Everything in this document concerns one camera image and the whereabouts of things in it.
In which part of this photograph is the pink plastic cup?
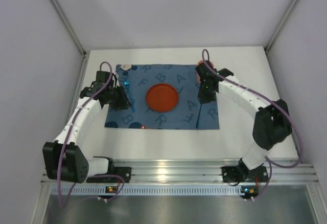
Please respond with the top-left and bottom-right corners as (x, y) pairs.
(196, 60), (215, 84)

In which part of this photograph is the blue plastic fork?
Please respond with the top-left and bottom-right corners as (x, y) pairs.
(124, 79), (135, 113)

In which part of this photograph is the blue letter placemat cloth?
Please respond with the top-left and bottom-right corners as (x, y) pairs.
(104, 64), (220, 130)

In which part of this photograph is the red plastic plate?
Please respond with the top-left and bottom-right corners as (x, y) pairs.
(146, 83), (179, 113)

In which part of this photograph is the blue plastic spoon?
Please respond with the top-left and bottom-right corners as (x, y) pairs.
(196, 103), (202, 129)

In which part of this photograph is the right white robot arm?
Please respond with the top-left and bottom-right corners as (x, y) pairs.
(196, 63), (292, 182)

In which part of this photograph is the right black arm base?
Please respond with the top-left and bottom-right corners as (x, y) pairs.
(221, 165), (268, 185)

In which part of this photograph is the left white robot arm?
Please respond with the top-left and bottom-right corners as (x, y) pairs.
(42, 71), (131, 183)

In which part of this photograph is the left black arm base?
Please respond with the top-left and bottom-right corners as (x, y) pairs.
(86, 166), (132, 183)

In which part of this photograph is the aluminium mounting rail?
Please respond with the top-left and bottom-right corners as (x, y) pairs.
(114, 160), (319, 185)

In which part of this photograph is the perforated cable duct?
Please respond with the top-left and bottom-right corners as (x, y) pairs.
(61, 184), (258, 196)

